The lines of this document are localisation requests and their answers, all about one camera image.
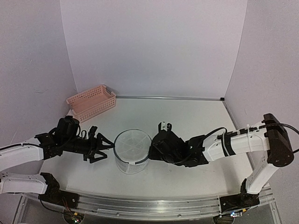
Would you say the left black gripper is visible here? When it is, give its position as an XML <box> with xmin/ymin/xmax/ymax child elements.
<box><xmin>62</xmin><ymin>133</ymin><xmax>115</xmax><ymax>163</ymax></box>

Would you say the white mesh laundry bag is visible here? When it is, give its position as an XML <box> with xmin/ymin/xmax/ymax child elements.
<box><xmin>114</xmin><ymin>129</ymin><xmax>152</xmax><ymax>175</ymax></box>

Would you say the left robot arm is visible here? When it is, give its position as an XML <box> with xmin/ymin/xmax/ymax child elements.
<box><xmin>0</xmin><ymin>116</ymin><xmax>114</xmax><ymax>204</ymax></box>

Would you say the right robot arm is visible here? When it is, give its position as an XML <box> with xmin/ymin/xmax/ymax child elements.
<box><xmin>149</xmin><ymin>113</ymin><xmax>299</xmax><ymax>207</ymax></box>

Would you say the pink plastic basket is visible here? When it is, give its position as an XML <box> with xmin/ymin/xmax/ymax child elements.
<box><xmin>66</xmin><ymin>84</ymin><xmax>116</xmax><ymax>123</ymax></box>

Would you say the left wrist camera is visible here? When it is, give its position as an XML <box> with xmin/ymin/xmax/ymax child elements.
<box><xmin>88</xmin><ymin>126</ymin><xmax>98</xmax><ymax>139</ymax></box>

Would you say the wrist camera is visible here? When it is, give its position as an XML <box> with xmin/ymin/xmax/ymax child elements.
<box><xmin>88</xmin><ymin>126</ymin><xmax>98</xmax><ymax>139</ymax></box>
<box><xmin>158</xmin><ymin>121</ymin><xmax>172</xmax><ymax>133</ymax></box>

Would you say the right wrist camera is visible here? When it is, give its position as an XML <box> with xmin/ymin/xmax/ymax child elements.
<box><xmin>158</xmin><ymin>121</ymin><xmax>172</xmax><ymax>133</ymax></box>

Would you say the aluminium front rail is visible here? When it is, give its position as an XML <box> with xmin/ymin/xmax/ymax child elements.
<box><xmin>14</xmin><ymin>191</ymin><xmax>281</xmax><ymax>224</ymax></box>

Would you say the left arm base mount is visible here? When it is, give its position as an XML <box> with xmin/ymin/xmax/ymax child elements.
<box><xmin>38</xmin><ymin>173</ymin><xmax>79</xmax><ymax>209</ymax></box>

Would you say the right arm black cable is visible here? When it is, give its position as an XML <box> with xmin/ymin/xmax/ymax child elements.
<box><xmin>200</xmin><ymin>123</ymin><xmax>299</xmax><ymax>154</ymax></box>

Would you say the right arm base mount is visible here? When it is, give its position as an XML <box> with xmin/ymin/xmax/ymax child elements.
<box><xmin>219</xmin><ymin>178</ymin><xmax>260</xmax><ymax>214</ymax></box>

